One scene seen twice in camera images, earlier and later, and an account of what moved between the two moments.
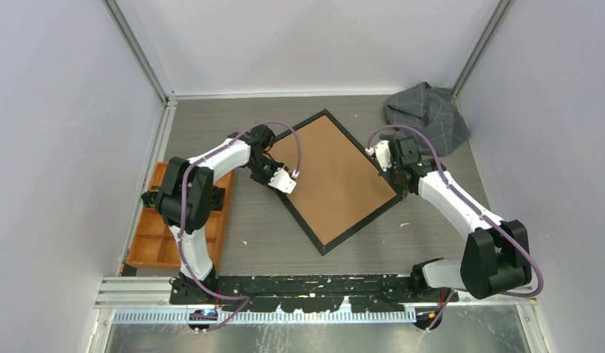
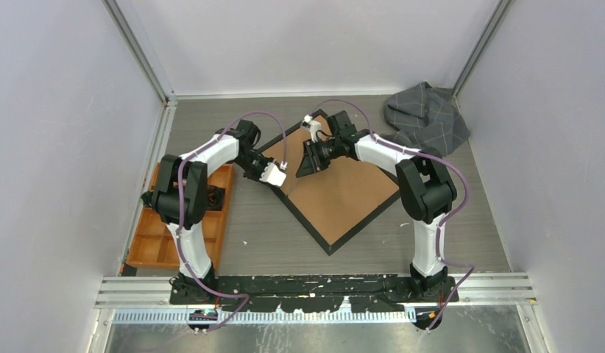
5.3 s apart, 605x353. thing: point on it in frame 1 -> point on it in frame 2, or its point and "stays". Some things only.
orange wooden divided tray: (157, 245) stays
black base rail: (309, 293) stays
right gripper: (402, 190) -> (311, 163)
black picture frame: (340, 189) stays
